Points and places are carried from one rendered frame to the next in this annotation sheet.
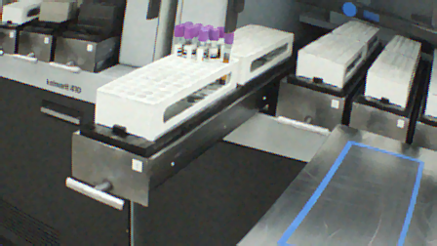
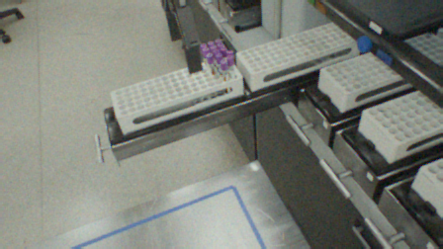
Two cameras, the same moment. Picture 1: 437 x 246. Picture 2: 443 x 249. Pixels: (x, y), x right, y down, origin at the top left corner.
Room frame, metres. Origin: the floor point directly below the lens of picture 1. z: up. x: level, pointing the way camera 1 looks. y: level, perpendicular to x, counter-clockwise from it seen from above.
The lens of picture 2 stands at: (0.64, -0.51, 1.39)
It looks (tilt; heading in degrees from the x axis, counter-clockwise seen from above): 45 degrees down; 55
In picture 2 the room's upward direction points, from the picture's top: 9 degrees counter-clockwise
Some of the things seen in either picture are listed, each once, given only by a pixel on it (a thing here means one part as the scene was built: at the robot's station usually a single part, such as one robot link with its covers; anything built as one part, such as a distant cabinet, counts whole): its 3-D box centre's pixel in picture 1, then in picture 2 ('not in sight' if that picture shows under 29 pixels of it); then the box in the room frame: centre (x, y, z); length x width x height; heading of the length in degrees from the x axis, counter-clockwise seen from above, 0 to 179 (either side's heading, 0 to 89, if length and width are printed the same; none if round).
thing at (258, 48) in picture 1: (247, 53); (298, 56); (1.25, -0.04, 0.83); 0.30 x 0.10 x 0.06; 159
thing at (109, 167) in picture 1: (205, 102); (233, 94); (1.08, 0.03, 0.78); 0.73 x 0.14 x 0.09; 159
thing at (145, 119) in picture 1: (170, 91); (178, 95); (0.95, 0.08, 0.83); 0.30 x 0.10 x 0.06; 159
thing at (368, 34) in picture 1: (357, 40); not in sight; (1.62, -0.35, 0.83); 0.30 x 0.10 x 0.06; 159
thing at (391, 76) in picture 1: (393, 78); (439, 114); (1.27, -0.37, 0.83); 0.30 x 0.10 x 0.06; 159
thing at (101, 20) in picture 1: (97, 16); not in sight; (1.43, 0.32, 0.85); 0.12 x 0.02 x 0.06; 69
